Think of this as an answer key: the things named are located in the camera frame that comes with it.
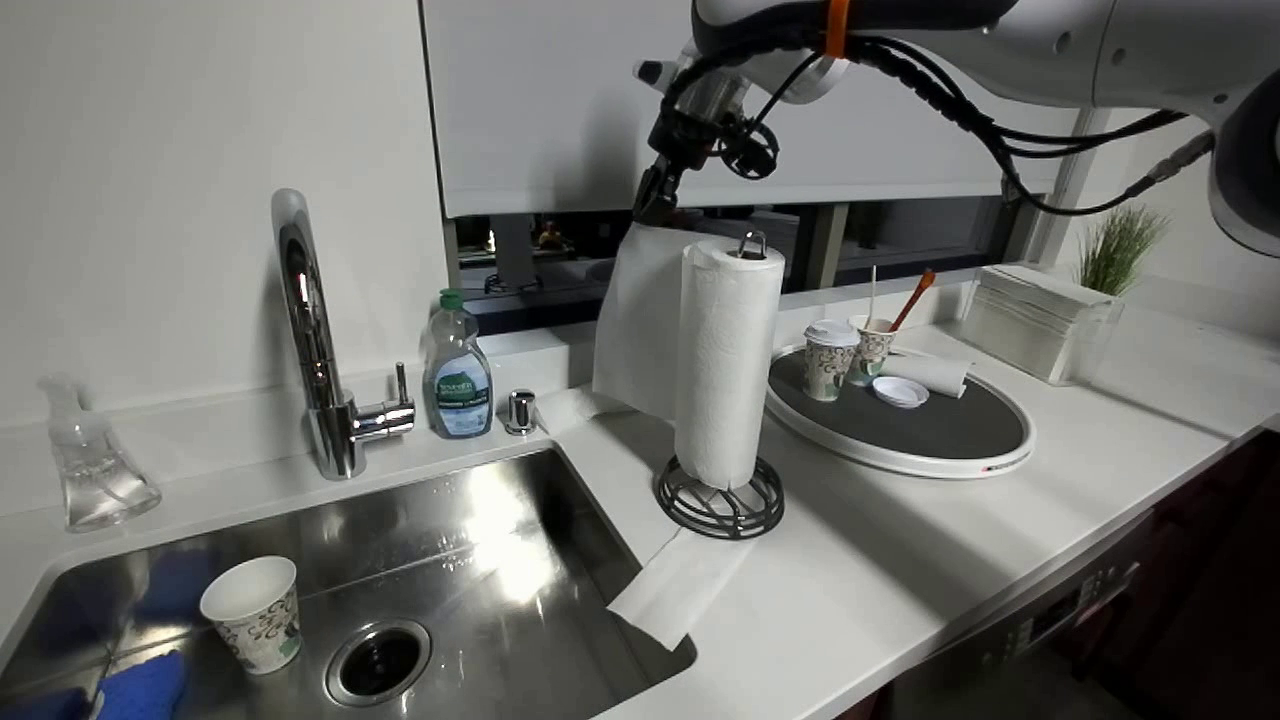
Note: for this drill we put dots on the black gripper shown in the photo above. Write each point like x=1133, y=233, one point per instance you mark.
x=703, y=121

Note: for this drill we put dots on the white paper towel roll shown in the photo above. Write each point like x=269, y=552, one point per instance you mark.
x=714, y=361

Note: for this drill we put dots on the white roller blind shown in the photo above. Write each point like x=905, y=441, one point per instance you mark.
x=533, y=107

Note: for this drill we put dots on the dark glass window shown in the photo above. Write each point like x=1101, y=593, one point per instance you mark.
x=864, y=233

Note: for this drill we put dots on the paper cup with white lid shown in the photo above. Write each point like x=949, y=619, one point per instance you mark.
x=830, y=361

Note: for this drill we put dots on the small chrome sink fitting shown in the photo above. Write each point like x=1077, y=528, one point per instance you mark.
x=518, y=411

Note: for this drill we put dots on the open patterned paper cup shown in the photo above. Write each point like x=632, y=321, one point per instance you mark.
x=874, y=359

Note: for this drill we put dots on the clear dish soap bottle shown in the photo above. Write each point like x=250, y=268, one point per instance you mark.
x=458, y=380

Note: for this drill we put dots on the orange plastic fork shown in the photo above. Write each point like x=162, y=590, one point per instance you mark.
x=913, y=303

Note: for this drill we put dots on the small white bowl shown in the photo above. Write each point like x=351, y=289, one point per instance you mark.
x=901, y=393

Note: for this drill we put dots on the chrome kitchen faucet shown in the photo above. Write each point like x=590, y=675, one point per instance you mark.
x=321, y=374

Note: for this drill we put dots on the flat white paper towel strip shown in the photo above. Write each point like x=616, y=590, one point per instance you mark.
x=665, y=587

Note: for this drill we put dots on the white rectangular box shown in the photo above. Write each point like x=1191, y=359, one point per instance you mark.
x=1032, y=325

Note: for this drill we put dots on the stainless steel sink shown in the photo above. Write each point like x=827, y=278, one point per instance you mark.
x=441, y=563

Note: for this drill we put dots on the small green plant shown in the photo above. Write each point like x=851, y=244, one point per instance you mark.
x=1123, y=250

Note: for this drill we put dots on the round metal sink drain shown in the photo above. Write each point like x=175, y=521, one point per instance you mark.
x=376, y=662

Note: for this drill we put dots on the white paper cup green print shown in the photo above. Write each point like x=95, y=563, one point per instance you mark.
x=259, y=619

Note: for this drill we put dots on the black under-counter appliance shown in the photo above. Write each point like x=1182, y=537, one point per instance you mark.
x=1106, y=600

